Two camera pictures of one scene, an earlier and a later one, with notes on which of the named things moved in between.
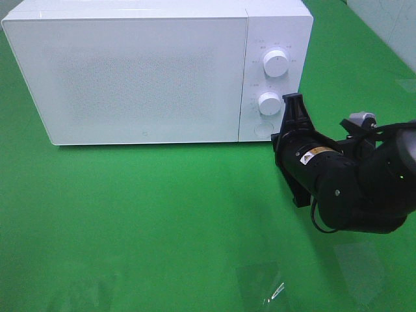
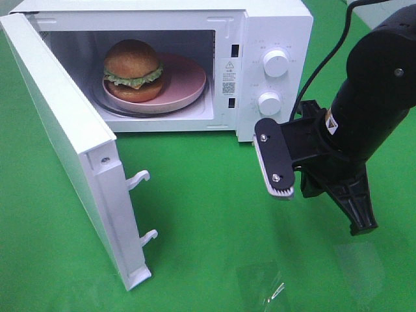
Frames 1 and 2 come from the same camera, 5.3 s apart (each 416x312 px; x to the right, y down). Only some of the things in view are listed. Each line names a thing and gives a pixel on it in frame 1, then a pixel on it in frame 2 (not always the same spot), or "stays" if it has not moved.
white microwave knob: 275,63 stays
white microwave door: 133,80 → 86,151
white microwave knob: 270,103 stays
